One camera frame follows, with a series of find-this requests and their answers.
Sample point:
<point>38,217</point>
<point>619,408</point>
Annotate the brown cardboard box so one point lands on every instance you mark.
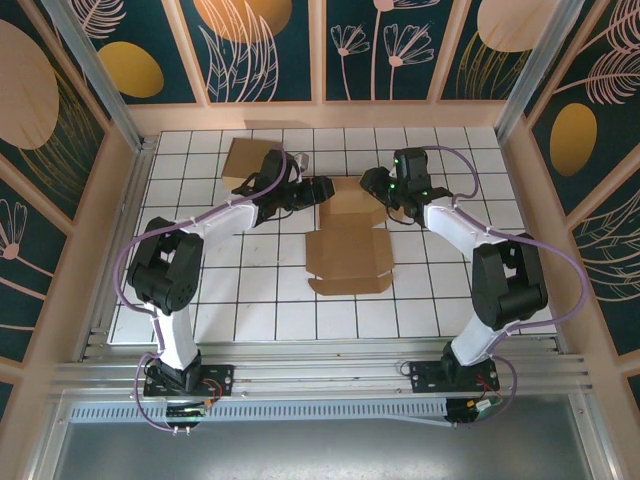
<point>245,160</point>
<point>350,255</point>

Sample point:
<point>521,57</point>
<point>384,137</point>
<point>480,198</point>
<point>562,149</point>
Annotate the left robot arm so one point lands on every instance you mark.
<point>225,225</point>

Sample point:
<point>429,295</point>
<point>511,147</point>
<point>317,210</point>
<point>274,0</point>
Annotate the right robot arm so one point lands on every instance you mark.
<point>450,222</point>

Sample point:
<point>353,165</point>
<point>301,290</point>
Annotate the small circuit board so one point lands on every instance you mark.
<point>185,412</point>
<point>475,407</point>

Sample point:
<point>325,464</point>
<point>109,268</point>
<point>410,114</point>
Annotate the grey metal sheet panel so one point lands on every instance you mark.
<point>325,450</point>

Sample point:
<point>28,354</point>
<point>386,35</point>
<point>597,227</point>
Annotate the aluminium side rail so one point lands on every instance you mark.
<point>140,170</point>

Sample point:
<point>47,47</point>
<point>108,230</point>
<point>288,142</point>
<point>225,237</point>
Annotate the aluminium corner post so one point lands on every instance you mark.
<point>530,75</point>
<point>100,75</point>

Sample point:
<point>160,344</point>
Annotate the aluminium rail frame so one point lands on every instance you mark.
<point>325,367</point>

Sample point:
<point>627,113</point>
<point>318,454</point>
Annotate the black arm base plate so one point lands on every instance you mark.
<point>220,377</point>
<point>425,375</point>

